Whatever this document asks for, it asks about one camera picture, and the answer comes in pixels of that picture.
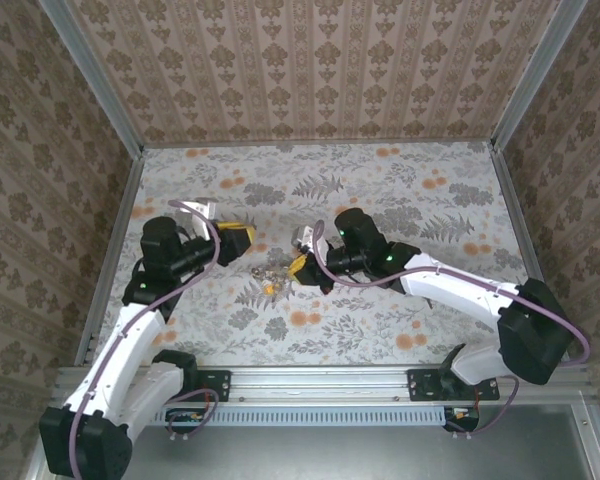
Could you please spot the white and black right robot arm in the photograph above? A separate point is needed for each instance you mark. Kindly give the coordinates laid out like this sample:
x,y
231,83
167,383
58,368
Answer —
x,y
455,290

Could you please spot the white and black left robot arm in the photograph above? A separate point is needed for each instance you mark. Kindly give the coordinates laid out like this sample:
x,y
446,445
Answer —
x,y
125,340

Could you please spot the small electronics module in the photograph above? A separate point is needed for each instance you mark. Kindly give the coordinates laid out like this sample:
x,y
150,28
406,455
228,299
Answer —
x,y
462,419
185,419

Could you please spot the grey metal panel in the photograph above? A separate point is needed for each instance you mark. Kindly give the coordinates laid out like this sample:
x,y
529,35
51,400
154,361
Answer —
x,y
330,455

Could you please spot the aluminium table side rail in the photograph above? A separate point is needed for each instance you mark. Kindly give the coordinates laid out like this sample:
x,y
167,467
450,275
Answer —
x,y
115,250
517,215

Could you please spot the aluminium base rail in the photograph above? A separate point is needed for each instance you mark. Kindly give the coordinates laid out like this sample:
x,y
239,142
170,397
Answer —
x,y
320,385

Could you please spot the aluminium frame post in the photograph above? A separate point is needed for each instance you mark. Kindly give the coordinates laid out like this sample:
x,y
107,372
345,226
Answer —
x,y
535,75
95,80

